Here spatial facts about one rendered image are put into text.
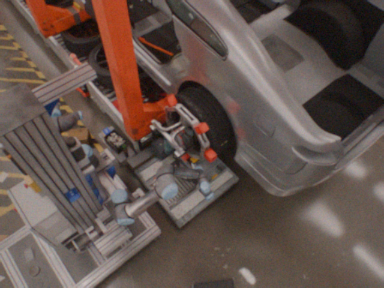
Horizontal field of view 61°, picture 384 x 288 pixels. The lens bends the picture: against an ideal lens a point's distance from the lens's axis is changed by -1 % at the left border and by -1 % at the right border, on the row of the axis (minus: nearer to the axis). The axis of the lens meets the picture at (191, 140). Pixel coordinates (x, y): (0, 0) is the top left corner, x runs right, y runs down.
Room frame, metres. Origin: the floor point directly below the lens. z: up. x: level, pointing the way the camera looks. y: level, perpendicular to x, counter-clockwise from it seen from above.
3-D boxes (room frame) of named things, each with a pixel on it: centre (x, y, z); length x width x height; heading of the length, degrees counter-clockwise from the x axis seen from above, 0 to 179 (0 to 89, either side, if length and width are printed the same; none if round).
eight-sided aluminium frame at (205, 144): (1.62, 0.05, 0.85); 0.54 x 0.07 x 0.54; 42
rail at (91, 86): (2.76, 1.36, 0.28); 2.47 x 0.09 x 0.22; 42
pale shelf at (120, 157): (1.71, 0.76, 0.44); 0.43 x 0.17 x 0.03; 42
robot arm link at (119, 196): (0.91, 0.51, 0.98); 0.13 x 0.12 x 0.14; 22
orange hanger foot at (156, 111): (2.03, 0.30, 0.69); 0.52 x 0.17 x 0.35; 132
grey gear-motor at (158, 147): (1.84, 0.21, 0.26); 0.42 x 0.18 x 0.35; 132
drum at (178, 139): (1.57, 0.10, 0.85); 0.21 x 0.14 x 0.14; 132
